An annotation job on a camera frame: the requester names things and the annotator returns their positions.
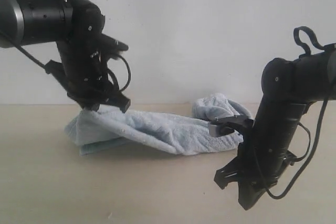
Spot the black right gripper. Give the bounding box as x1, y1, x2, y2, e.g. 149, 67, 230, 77
214, 119, 300, 210

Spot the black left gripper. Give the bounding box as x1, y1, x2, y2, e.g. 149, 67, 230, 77
46, 34, 131, 113

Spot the light blue terry towel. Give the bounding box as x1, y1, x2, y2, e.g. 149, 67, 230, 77
65, 93, 253, 156

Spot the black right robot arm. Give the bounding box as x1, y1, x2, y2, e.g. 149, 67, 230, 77
208, 49, 335, 210

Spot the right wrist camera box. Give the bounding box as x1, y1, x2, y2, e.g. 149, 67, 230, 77
208, 115, 255, 138

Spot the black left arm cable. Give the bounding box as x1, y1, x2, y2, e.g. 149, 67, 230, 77
0, 0, 131, 93

